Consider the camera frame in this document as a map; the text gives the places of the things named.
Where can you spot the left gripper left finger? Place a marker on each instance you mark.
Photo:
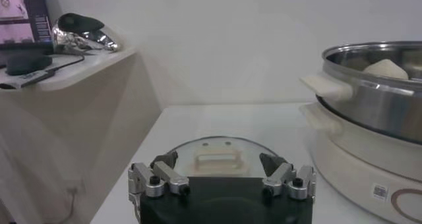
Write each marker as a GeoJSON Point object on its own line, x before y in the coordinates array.
{"type": "Point", "coordinates": [165, 176]}

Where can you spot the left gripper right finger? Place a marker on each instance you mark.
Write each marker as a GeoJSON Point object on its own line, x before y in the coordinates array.
{"type": "Point", "coordinates": [282, 176]}

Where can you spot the round glass pot lid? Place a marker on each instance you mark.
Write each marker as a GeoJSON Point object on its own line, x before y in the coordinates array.
{"type": "Point", "coordinates": [250, 149]}

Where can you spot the white steamed baozi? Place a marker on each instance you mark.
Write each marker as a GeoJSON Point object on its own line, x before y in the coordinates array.
{"type": "Point", "coordinates": [385, 70]}

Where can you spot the stainless steel steamer basket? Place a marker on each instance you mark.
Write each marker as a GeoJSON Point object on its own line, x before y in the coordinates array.
{"type": "Point", "coordinates": [372, 110]}

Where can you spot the cream electric cooker pot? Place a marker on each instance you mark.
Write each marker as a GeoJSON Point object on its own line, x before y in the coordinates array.
{"type": "Point", "coordinates": [356, 166]}

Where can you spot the white work table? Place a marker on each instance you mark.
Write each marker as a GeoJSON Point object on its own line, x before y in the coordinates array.
{"type": "Point", "coordinates": [230, 120]}

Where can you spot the white side table with mouse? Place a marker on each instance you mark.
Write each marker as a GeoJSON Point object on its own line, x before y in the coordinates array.
{"type": "Point", "coordinates": [82, 120]}

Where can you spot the black usb hub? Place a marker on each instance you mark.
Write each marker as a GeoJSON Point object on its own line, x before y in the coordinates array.
{"type": "Point", "coordinates": [29, 79]}

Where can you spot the chrome and black headset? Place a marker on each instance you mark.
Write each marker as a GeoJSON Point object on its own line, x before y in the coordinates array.
{"type": "Point", "coordinates": [79, 26]}

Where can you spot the black computer mouse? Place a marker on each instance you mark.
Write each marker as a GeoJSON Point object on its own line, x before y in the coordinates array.
{"type": "Point", "coordinates": [28, 64]}

